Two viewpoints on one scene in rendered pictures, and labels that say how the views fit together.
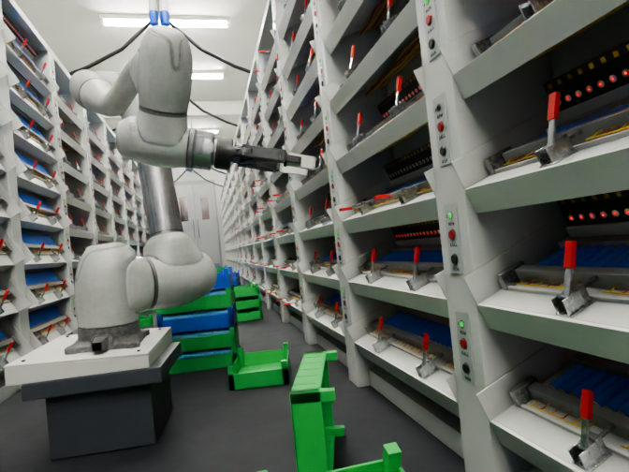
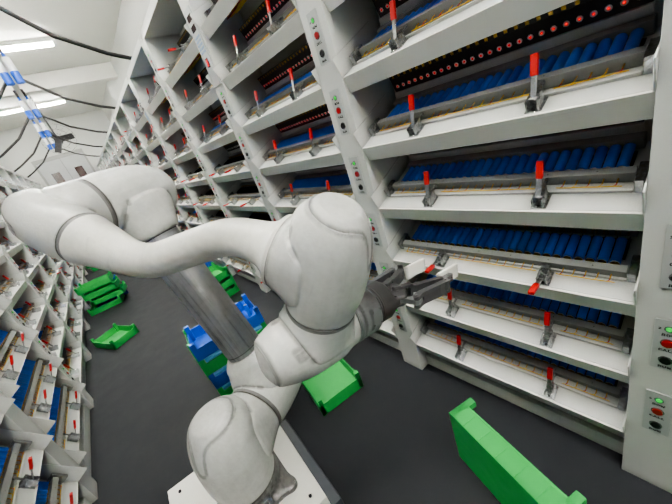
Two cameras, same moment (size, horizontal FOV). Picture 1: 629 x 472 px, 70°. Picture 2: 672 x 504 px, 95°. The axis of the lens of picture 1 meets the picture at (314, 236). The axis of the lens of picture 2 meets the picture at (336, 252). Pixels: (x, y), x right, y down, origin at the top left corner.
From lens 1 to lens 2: 91 cm
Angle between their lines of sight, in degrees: 31
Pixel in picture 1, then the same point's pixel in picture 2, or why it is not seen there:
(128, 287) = (263, 444)
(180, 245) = not seen: hidden behind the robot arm
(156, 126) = (337, 342)
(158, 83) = (350, 300)
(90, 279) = (227, 472)
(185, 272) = not seen: hidden behind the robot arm
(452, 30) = not seen: outside the picture
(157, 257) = (261, 385)
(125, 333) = (276, 480)
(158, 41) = (352, 245)
